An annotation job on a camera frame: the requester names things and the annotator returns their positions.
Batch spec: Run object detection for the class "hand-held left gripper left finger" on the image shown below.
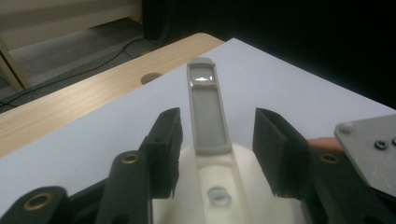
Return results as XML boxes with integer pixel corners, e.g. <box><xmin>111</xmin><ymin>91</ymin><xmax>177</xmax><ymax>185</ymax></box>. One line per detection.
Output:
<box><xmin>94</xmin><ymin>106</ymin><xmax>183</xmax><ymax>224</ymax></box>

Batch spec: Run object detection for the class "wooden table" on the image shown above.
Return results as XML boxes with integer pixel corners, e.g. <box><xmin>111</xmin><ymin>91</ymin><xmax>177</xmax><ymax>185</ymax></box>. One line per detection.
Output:
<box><xmin>0</xmin><ymin>32</ymin><xmax>225</xmax><ymax>160</ymax></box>

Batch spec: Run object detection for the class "black curtain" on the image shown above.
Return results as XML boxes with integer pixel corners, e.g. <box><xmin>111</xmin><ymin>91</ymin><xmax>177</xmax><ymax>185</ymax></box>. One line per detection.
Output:
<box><xmin>141</xmin><ymin>0</ymin><xmax>396</xmax><ymax>110</ymax></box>

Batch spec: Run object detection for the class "black floor cable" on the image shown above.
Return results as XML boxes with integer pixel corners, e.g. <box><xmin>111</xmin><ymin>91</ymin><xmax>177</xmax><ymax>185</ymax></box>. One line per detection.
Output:
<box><xmin>0</xmin><ymin>36</ymin><xmax>145</xmax><ymax>108</ymax></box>

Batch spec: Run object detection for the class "wooden vertical post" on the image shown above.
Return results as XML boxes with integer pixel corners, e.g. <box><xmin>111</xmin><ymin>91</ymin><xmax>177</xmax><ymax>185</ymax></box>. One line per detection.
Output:
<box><xmin>0</xmin><ymin>36</ymin><xmax>31</xmax><ymax>91</ymax></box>

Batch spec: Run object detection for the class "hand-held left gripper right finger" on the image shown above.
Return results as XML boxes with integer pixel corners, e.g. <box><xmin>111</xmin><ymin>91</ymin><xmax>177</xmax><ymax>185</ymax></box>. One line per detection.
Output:
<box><xmin>251</xmin><ymin>107</ymin><xmax>396</xmax><ymax>224</ymax></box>

